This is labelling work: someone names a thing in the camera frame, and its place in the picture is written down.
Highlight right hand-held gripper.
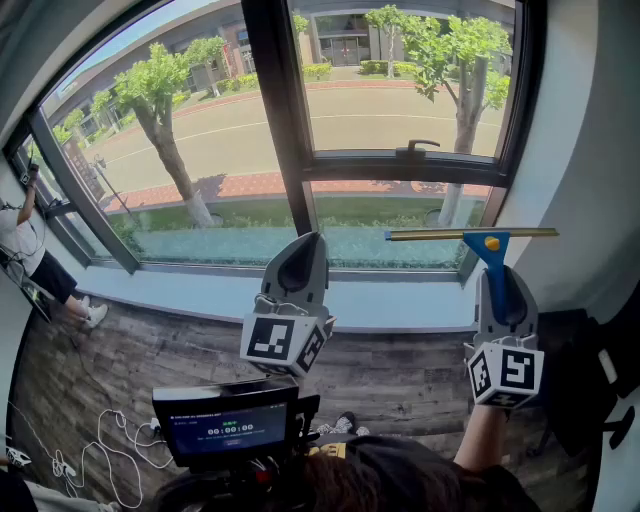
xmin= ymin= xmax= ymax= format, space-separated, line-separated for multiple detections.
xmin=463 ymin=264 xmax=546 ymax=410

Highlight white window sill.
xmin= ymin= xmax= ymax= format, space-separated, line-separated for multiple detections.
xmin=74 ymin=264 xmax=481 ymax=334

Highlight small roadside tree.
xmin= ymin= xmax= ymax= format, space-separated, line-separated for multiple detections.
xmin=364 ymin=4 xmax=401 ymax=79
xmin=292 ymin=13 xmax=311 ymax=51

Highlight blue brass squeegee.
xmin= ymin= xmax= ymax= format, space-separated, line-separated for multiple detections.
xmin=383 ymin=227 xmax=560 ymax=321

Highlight white floor cable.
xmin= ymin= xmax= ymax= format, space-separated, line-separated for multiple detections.
xmin=7 ymin=399 xmax=174 ymax=509

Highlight person's right patterned shoe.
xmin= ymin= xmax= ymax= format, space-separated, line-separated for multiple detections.
xmin=339 ymin=410 xmax=371 ymax=436

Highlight person's right forearm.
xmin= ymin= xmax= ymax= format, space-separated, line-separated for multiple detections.
xmin=452 ymin=402 xmax=511 ymax=471

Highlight large fixed window glass pane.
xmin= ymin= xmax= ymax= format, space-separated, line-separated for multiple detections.
xmin=39 ymin=0 xmax=301 ymax=269

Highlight brown brick building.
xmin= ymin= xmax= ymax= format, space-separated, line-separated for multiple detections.
xmin=44 ymin=0 xmax=516 ymax=146

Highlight black window frame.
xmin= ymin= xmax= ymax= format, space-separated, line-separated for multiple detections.
xmin=2 ymin=0 xmax=549 ymax=276

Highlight leaning street tree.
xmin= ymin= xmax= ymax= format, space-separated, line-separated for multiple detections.
xmin=114 ymin=42 xmax=216 ymax=229

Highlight person's black shirt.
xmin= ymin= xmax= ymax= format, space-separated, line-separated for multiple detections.
xmin=299 ymin=434 xmax=541 ymax=512

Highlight black office chair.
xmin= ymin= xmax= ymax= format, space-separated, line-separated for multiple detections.
xmin=542 ymin=309 xmax=640 ymax=512

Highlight green hedge bushes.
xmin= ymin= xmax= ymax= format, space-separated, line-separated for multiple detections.
xmin=107 ymin=209 xmax=459 ymax=231

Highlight short wide window glass pane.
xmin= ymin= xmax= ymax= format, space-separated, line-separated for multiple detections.
xmin=309 ymin=179 xmax=494 ymax=271

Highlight red notice board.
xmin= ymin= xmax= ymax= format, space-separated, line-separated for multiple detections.
xmin=62 ymin=137 xmax=109 ymax=204

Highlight casement window glass pane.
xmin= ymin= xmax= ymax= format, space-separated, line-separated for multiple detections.
xmin=288 ymin=0 xmax=516 ymax=159

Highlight black street lamp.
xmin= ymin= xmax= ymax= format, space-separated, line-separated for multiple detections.
xmin=91 ymin=153 xmax=135 ymax=217

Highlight street tree with sawn top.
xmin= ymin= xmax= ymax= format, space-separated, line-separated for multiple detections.
xmin=402 ymin=14 xmax=511 ymax=226

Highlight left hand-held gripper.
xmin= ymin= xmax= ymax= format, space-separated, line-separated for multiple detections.
xmin=239 ymin=232 xmax=337 ymax=379

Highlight narrow window glass pane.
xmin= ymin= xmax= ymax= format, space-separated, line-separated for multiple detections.
xmin=22 ymin=132 xmax=114 ymax=261

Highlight black window handle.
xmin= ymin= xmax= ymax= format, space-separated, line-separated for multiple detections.
xmin=397 ymin=139 xmax=441 ymax=160

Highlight black monitor screen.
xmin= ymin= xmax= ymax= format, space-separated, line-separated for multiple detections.
xmin=151 ymin=377 xmax=321 ymax=474

